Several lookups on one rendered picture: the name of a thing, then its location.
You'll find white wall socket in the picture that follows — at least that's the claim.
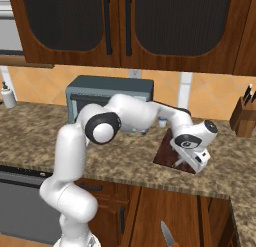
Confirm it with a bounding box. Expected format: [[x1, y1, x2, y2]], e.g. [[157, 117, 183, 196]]
[[129, 68, 142, 79]]

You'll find grey-blue toaster oven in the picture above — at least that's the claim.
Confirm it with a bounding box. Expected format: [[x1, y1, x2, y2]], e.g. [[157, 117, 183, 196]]
[[65, 74, 155, 135]]

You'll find small wooden base cupboard door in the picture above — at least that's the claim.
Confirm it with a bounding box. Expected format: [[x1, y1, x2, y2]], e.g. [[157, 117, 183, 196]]
[[87, 196, 132, 247]]

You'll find knife with brown handle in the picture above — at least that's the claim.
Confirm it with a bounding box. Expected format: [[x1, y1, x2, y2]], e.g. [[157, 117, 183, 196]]
[[160, 220, 181, 247]]

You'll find white soap dispenser bottle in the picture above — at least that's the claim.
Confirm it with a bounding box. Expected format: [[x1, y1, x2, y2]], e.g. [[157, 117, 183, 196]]
[[0, 81, 17, 109]]

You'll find wooden hood trim board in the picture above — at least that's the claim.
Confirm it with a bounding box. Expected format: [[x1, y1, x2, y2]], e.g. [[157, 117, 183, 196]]
[[0, 54, 55, 70]]

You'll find black cupboard door handle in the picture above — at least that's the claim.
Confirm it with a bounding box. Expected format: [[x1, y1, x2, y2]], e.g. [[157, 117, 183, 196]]
[[102, 0, 113, 56], [124, 0, 133, 57]]

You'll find wooden glass-front cupboard door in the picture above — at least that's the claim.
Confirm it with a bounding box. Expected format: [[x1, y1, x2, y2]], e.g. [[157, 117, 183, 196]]
[[119, 0, 255, 74], [7, 0, 122, 68]]

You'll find black base cupboard handle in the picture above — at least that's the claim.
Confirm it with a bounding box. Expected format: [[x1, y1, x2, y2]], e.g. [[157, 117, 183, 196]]
[[119, 205, 127, 236]]

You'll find wooden drawer front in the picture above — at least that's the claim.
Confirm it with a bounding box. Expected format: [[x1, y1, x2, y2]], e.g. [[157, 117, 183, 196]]
[[75, 177, 136, 201]]

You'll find brown wooden knife block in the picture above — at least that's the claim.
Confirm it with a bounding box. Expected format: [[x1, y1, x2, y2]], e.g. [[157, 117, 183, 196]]
[[229, 96, 256, 139]]

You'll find grey dishwasher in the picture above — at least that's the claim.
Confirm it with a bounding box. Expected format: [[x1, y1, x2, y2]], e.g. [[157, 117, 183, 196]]
[[0, 164, 65, 246]]

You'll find black drawer handle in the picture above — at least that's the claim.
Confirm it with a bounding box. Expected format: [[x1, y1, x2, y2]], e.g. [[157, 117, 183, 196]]
[[79, 183, 104, 193]]

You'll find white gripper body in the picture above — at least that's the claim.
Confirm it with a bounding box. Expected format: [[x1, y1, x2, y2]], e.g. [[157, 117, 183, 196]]
[[170, 140, 205, 174]]

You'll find dark brown cutting board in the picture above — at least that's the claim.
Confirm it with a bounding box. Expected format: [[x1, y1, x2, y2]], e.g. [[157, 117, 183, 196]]
[[152, 128, 197, 174]]

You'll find plain wooden cupboard panel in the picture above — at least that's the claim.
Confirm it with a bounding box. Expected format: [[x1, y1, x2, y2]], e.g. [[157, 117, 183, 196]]
[[232, 0, 256, 77]]

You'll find grey range hood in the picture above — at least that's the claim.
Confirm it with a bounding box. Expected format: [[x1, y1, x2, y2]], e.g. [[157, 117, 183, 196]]
[[0, 0, 25, 56]]

